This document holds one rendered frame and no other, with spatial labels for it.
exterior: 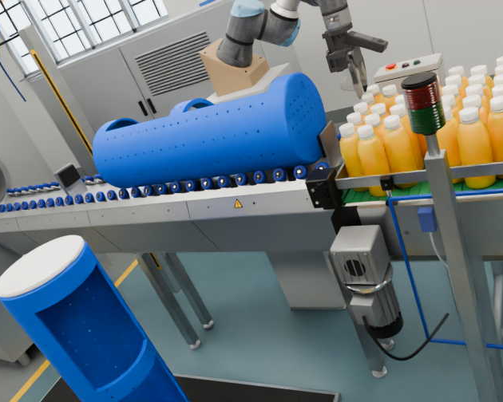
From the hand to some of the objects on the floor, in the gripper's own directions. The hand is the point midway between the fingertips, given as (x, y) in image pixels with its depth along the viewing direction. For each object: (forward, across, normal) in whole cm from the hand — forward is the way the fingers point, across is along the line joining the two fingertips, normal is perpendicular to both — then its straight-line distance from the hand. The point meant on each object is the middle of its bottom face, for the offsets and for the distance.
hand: (364, 90), depth 136 cm
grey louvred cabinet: (+112, -148, -212) cm, 282 cm away
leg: (+112, +16, -116) cm, 162 cm away
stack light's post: (+111, +45, +27) cm, 123 cm away
